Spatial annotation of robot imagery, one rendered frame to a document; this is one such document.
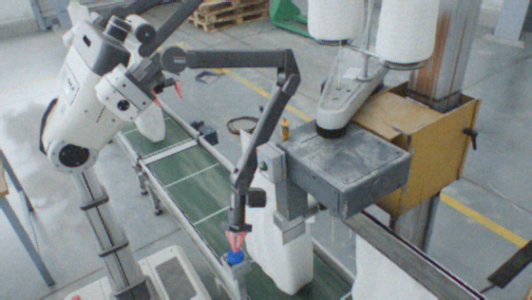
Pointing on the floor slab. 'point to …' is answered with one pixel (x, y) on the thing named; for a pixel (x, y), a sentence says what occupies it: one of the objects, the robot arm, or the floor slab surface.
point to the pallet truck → (282, 10)
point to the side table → (18, 218)
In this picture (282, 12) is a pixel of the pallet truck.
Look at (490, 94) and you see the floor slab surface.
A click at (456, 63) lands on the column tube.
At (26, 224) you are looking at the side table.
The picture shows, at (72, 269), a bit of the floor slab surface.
